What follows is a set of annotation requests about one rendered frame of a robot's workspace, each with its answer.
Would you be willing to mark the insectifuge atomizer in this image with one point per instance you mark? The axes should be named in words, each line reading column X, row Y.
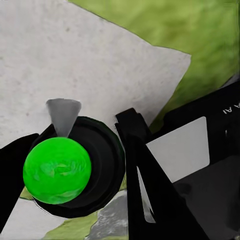
column 77, row 165

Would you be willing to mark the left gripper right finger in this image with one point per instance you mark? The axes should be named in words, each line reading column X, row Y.
column 174, row 219

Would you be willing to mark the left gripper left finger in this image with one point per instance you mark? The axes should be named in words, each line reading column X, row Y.
column 12, row 160

